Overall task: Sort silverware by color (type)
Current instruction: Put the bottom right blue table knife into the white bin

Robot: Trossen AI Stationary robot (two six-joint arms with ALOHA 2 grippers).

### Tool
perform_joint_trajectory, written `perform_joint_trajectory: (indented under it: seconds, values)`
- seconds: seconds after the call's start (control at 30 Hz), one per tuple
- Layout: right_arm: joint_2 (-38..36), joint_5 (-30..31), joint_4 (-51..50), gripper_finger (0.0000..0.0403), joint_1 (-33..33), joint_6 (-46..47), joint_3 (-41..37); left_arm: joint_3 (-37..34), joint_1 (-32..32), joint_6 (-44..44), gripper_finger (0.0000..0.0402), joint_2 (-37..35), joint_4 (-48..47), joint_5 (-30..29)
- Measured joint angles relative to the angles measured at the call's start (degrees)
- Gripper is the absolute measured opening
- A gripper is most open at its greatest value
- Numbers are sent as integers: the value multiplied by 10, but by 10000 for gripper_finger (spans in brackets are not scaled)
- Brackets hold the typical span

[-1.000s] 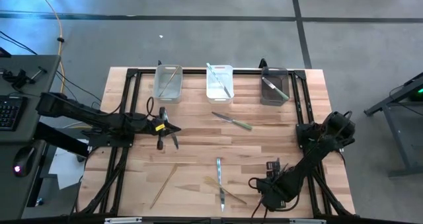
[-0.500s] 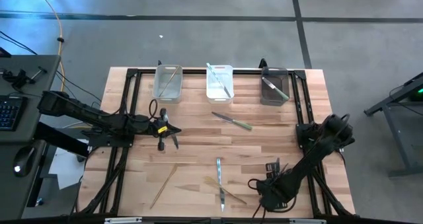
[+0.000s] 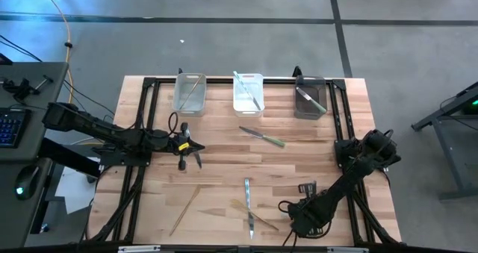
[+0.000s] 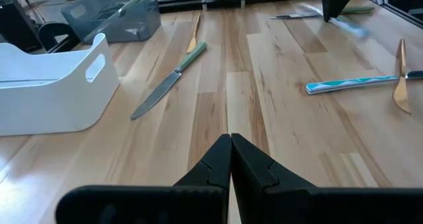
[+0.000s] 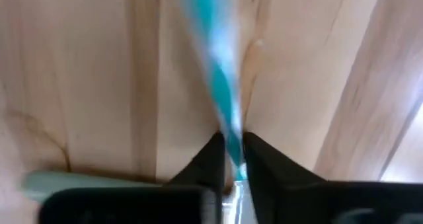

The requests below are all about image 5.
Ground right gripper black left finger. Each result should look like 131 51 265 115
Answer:
38 130 227 224

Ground teal patterned handle cutlery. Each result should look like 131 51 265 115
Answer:
178 0 257 224

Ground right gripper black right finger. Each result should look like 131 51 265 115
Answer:
243 130 423 224

